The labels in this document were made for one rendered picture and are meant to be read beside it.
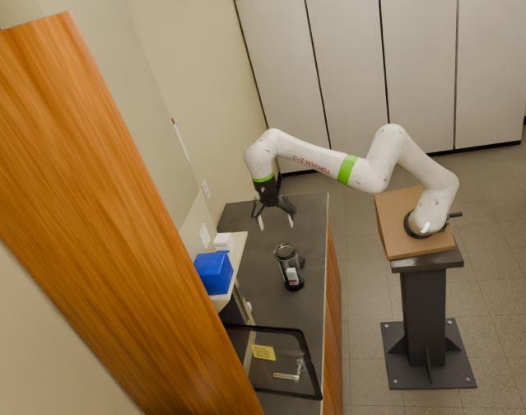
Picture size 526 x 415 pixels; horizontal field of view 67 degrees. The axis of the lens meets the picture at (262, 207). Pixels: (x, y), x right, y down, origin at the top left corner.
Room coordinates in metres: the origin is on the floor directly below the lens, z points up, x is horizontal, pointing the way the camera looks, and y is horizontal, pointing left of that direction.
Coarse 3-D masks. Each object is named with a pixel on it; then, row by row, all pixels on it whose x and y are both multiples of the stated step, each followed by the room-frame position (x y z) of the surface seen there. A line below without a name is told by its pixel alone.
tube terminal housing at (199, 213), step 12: (204, 204) 1.19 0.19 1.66; (192, 216) 1.08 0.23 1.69; (204, 216) 1.16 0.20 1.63; (192, 228) 1.05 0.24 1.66; (192, 240) 1.03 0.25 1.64; (192, 252) 1.00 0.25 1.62; (204, 252) 1.06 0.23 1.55; (240, 288) 1.20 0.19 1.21; (240, 300) 1.21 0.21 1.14; (252, 324) 1.17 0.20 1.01
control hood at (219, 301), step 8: (240, 232) 1.16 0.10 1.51; (240, 240) 1.12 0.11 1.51; (240, 248) 1.08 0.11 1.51; (232, 256) 1.05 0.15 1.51; (240, 256) 1.04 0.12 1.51; (232, 264) 1.01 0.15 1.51; (232, 280) 0.93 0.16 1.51; (232, 288) 0.90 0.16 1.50; (216, 296) 0.88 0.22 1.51; (224, 296) 0.88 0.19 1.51; (216, 304) 0.87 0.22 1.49; (224, 304) 0.87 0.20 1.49; (216, 312) 0.88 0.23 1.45
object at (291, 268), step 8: (280, 248) 1.43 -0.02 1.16; (288, 248) 1.43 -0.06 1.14; (280, 256) 1.43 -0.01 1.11; (288, 256) 1.35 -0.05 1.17; (296, 256) 1.39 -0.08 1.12; (288, 264) 1.35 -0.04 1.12; (296, 264) 1.36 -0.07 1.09; (288, 272) 1.35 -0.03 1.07; (296, 272) 1.36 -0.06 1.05; (288, 280) 1.36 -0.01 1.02; (296, 280) 1.35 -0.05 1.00
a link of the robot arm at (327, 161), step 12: (264, 132) 1.51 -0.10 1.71; (276, 132) 1.48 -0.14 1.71; (276, 144) 1.43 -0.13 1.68; (288, 144) 1.42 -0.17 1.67; (300, 144) 1.40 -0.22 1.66; (312, 144) 1.40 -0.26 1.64; (288, 156) 1.41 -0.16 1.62; (300, 156) 1.37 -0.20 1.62; (312, 156) 1.35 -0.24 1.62; (324, 156) 1.32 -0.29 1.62; (336, 156) 1.31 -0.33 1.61; (312, 168) 1.35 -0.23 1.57; (324, 168) 1.30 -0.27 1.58; (336, 168) 1.28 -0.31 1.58
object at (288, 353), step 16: (240, 336) 0.86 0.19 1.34; (256, 336) 0.83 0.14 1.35; (272, 336) 0.81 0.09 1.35; (288, 336) 0.78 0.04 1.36; (304, 336) 0.77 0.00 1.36; (240, 352) 0.87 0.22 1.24; (288, 352) 0.79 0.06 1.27; (304, 352) 0.77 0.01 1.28; (256, 368) 0.85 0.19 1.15; (272, 368) 0.83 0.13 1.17; (288, 368) 0.80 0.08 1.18; (304, 368) 0.78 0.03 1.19; (256, 384) 0.87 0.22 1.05; (272, 384) 0.84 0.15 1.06; (288, 384) 0.81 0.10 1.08; (304, 384) 0.78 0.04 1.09; (320, 400) 0.77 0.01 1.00
